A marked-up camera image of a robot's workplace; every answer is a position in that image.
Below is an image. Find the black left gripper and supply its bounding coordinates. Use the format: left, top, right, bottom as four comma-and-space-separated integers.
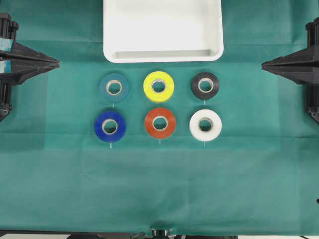
0, 12, 59, 121

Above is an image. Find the white tape roll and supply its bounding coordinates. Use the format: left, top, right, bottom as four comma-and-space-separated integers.
189, 109, 222, 142

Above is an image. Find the white plastic tray case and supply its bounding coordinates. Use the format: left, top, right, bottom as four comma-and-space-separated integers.
103, 0, 224, 63

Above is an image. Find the black table edge rail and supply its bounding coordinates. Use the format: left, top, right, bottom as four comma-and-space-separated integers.
0, 229, 318, 239

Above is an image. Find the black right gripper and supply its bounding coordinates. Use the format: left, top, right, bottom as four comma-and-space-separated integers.
262, 21, 319, 123

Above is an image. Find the blue tape roll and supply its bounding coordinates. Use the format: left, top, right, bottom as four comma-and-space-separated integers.
94, 111, 126, 143

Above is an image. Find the black tape roll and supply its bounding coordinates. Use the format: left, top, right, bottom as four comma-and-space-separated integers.
191, 72, 220, 101

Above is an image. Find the yellow tape roll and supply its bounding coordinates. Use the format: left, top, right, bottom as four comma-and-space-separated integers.
143, 71, 174, 103

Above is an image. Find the teal green tape roll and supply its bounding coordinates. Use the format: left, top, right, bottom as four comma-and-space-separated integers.
99, 73, 130, 103

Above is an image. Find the red tape roll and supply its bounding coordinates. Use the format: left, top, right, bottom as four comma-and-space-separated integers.
145, 108, 176, 139

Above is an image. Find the green table cloth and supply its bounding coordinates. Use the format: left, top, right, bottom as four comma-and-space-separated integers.
0, 0, 319, 236

